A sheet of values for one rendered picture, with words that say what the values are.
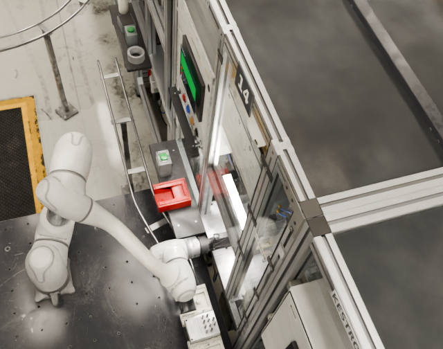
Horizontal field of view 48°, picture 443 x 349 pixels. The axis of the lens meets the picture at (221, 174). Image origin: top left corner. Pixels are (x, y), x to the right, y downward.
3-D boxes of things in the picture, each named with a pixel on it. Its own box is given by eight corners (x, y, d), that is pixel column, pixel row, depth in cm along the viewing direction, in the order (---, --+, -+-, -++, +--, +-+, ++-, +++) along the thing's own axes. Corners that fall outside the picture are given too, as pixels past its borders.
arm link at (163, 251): (182, 248, 219) (190, 271, 210) (147, 256, 215) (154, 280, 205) (181, 231, 212) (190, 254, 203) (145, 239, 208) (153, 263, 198)
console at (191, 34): (169, 80, 213) (171, -8, 174) (232, 70, 220) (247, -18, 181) (197, 160, 194) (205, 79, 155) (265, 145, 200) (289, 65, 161)
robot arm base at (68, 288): (36, 311, 225) (33, 308, 220) (30, 266, 236) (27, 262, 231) (77, 300, 229) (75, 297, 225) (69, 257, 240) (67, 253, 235)
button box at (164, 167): (155, 165, 244) (155, 151, 234) (171, 161, 246) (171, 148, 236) (159, 178, 241) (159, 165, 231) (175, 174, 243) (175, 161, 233)
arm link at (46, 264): (28, 291, 224) (16, 274, 205) (37, 253, 233) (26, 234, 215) (64, 293, 225) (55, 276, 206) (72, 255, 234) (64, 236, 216)
